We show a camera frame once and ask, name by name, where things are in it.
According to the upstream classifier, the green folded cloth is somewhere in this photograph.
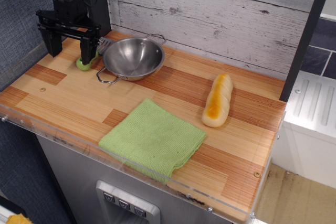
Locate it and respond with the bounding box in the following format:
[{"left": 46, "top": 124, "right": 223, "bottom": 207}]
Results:
[{"left": 99, "top": 99, "right": 206, "bottom": 184}]

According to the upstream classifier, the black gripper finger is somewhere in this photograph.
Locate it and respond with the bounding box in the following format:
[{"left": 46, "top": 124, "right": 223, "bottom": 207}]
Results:
[
  {"left": 40, "top": 26, "right": 62, "bottom": 57},
  {"left": 80, "top": 37, "right": 99, "bottom": 65}
]

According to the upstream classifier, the toy bread loaf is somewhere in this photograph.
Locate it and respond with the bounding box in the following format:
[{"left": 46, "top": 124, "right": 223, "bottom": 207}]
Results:
[{"left": 202, "top": 73, "right": 233, "bottom": 127}]

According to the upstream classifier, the stainless steel pot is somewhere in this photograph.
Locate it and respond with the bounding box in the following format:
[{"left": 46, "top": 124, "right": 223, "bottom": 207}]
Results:
[{"left": 97, "top": 34, "right": 166, "bottom": 84}]

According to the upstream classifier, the yellow object in corner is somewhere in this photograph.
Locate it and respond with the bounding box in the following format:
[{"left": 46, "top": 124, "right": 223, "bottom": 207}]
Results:
[{"left": 6, "top": 214, "right": 33, "bottom": 224}]

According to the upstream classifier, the grey toy kitchen cabinet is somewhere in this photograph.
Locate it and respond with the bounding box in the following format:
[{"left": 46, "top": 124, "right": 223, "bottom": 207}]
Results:
[{"left": 35, "top": 133, "right": 249, "bottom": 224}]

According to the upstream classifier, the silver button panel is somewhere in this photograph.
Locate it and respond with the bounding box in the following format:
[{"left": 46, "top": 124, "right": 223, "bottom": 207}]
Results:
[{"left": 96, "top": 180, "right": 161, "bottom": 223}]

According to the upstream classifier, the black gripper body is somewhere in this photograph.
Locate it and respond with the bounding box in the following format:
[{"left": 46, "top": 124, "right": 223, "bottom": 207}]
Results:
[{"left": 36, "top": 0, "right": 101, "bottom": 40}]

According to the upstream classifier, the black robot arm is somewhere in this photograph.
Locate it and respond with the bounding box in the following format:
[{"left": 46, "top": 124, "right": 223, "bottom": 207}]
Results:
[{"left": 36, "top": 0, "right": 101, "bottom": 71}]

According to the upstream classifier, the dark frame post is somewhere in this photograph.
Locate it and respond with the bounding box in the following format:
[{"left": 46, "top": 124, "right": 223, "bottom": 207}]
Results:
[
  {"left": 279, "top": 0, "right": 326, "bottom": 102},
  {"left": 86, "top": 0, "right": 111, "bottom": 37}
]

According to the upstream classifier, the dark right frame post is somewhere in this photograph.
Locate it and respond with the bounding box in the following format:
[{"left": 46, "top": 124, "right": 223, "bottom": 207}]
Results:
[{"left": 279, "top": 0, "right": 326, "bottom": 102}]

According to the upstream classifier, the green handled grey spatula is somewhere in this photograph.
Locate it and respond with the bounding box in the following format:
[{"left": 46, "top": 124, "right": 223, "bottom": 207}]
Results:
[{"left": 76, "top": 37, "right": 114, "bottom": 71}]

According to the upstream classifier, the white toy sink unit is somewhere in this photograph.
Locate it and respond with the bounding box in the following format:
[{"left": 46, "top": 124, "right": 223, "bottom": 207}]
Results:
[{"left": 271, "top": 71, "right": 335, "bottom": 187}]

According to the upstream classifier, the clear acrylic edge guard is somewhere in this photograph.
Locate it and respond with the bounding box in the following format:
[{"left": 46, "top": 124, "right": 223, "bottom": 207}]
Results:
[{"left": 0, "top": 103, "right": 257, "bottom": 222}]

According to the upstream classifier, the dark left frame post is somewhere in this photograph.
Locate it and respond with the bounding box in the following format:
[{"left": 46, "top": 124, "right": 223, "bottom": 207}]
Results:
[{"left": 86, "top": 0, "right": 111, "bottom": 37}]

